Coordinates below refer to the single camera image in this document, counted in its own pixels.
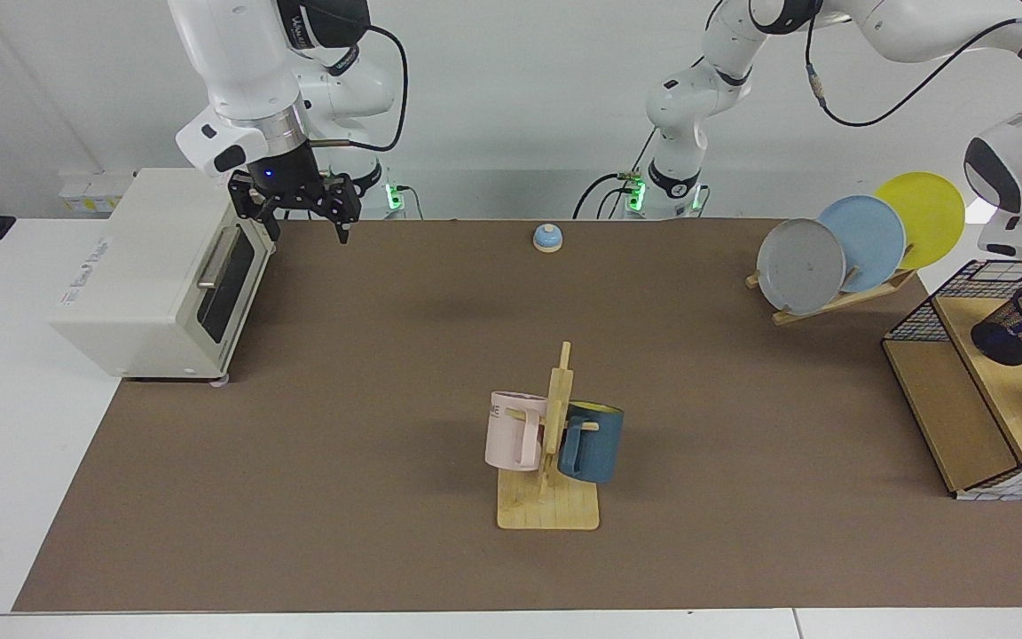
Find pale toaster oven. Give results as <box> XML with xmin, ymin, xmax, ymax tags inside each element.
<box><xmin>48</xmin><ymin>167</ymin><xmax>279</xmax><ymax>388</ymax></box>

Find yellow plate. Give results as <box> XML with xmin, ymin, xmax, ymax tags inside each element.
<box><xmin>875</xmin><ymin>171</ymin><xmax>966</xmax><ymax>272</ymax></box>

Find light blue plate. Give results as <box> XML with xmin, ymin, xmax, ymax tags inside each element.
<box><xmin>817</xmin><ymin>195</ymin><xmax>908</xmax><ymax>294</ymax></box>

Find wooden plate rack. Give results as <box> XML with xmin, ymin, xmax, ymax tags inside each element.
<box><xmin>745</xmin><ymin>266</ymin><xmax>918</xmax><ymax>327</ymax></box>

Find grey plate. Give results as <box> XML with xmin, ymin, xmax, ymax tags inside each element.
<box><xmin>756</xmin><ymin>218</ymin><xmax>847</xmax><ymax>317</ymax></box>

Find pink cup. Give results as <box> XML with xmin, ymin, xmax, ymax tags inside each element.
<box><xmin>484</xmin><ymin>390</ymin><xmax>549</xmax><ymax>473</ymax></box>

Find brown table cloth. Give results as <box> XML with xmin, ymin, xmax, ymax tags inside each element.
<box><xmin>12</xmin><ymin>217</ymin><xmax>1022</xmax><ymax>613</ymax></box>

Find dark blue cup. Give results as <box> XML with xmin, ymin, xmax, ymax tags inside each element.
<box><xmin>557</xmin><ymin>401</ymin><xmax>625</xmax><ymax>485</ymax></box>

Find wooden cup stand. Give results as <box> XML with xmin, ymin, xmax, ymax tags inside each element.
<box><xmin>497</xmin><ymin>341</ymin><xmax>601</xmax><ymax>532</ymax></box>

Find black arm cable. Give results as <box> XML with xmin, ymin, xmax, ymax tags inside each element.
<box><xmin>311</xmin><ymin>25</ymin><xmax>410</xmax><ymax>154</ymax></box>
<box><xmin>804</xmin><ymin>16</ymin><xmax>1022</xmax><ymax>128</ymax></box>

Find wire basket with wooden floor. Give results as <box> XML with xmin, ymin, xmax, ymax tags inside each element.
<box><xmin>882</xmin><ymin>259</ymin><xmax>1022</xmax><ymax>502</ymax></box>

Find white wall socket box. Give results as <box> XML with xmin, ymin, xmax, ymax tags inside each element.
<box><xmin>59</xmin><ymin>171</ymin><xmax>137</xmax><ymax>217</ymax></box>

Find black base cable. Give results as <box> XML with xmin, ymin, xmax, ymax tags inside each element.
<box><xmin>571</xmin><ymin>138</ymin><xmax>661</xmax><ymax>221</ymax></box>

